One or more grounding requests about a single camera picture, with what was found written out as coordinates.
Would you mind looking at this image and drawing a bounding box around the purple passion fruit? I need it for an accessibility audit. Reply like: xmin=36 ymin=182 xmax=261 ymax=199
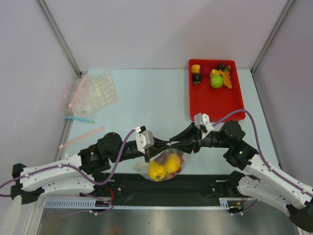
xmin=155 ymin=153 xmax=168 ymax=165

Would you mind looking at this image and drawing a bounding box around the clear zip bag with pattern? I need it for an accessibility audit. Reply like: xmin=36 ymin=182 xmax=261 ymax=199
xmin=134 ymin=149 xmax=191 ymax=182

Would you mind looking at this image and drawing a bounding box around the yellow bell pepper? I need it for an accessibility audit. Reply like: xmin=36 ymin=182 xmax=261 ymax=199
xmin=148 ymin=161 xmax=167 ymax=182

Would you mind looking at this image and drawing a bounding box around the yellow lemon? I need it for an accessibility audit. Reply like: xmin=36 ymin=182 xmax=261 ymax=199
xmin=164 ymin=153 xmax=181 ymax=173

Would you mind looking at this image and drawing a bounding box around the lychee bunch with leaves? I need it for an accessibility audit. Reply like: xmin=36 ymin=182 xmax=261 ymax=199
xmin=164 ymin=153 xmax=184 ymax=178

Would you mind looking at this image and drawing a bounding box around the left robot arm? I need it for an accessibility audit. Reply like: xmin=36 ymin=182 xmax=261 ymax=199
xmin=9 ymin=130 xmax=171 ymax=204

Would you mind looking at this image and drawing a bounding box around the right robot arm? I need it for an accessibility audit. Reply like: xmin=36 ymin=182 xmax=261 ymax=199
xmin=170 ymin=121 xmax=313 ymax=233

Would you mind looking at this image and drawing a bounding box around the pink zip bag front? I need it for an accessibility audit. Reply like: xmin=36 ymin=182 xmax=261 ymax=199
xmin=59 ymin=126 xmax=105 ymax=150

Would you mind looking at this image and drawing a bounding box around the blue zip bag strip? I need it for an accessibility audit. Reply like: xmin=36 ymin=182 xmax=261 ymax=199
xmin=64 ymin=116 xmax=94 ymax=124

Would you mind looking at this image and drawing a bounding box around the pink zip bag stack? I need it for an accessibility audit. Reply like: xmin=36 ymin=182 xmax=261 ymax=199
xmin=65 ymin=70 xmax=118 ymax=121

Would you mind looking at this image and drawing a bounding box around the red plastic tray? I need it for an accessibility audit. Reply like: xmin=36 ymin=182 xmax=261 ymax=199
xmin=189 ymin=59 xmax=244 ymax=122

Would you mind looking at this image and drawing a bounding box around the dark mangosteen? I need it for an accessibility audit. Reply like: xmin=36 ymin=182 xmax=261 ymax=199
xmin=192 ymin=73 xmax=202 ymax=86

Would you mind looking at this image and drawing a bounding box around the green apple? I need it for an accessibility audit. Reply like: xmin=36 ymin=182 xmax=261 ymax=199
xmin=210 ymin=75 xmax=224 ymax=89

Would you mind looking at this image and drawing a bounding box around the orange small bell pepper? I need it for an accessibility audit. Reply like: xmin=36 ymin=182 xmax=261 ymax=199
xmin=191 ymin=64 xmax=201 ymax=74

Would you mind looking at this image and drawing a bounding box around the dark red plum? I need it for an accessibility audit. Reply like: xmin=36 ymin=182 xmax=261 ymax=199
xmin=217 ymin=62 xmax=227 ymax=71

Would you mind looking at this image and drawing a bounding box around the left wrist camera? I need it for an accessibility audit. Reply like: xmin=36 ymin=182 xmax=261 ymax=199
xmin=135 ymin=126 xmax=155 ymax=153

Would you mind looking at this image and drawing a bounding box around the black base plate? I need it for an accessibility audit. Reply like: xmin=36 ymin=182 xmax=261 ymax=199
xmin=90 ymin=173 xmax=244 ymax=207

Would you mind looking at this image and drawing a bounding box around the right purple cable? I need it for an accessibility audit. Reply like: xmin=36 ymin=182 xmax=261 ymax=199
xmin=212 ymin=109 xmax=313 ymax=199

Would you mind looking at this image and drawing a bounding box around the white cable duct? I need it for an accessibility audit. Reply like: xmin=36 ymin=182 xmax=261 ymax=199
xmin=45 ymin=199 xmax=235 ymax=211

